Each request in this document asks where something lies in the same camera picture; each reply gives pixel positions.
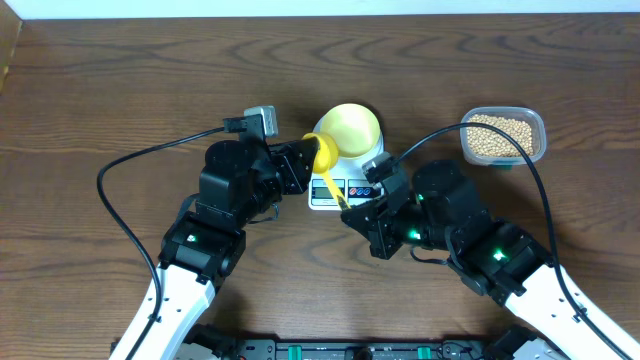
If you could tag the clear plastic container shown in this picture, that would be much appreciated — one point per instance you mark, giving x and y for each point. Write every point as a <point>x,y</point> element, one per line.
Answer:
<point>518,113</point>

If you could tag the pale yellow bowl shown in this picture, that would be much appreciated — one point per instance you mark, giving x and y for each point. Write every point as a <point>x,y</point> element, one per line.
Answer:
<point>354,128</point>

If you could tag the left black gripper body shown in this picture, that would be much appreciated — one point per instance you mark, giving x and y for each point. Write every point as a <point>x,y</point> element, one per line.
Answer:
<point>284,183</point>

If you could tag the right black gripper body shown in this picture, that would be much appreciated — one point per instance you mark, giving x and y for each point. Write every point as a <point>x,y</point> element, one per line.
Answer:
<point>392,229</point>

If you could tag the white digital kitchen scale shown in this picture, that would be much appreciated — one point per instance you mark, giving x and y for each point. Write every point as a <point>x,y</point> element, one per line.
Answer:
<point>349,178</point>

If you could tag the yellow measuring scoop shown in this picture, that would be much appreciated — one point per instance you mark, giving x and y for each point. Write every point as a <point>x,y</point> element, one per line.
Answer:
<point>325,159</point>

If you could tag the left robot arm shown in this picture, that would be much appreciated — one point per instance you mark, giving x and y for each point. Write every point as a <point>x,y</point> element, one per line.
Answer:
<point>241,179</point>

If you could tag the soybeans pile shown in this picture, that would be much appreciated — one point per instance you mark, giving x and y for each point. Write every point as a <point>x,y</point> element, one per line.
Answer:
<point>485,142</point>

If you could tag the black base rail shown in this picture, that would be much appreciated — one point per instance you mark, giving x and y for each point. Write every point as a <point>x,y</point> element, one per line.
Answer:
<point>518,343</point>

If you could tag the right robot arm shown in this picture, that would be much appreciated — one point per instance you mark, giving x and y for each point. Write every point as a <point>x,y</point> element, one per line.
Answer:
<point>439,209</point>

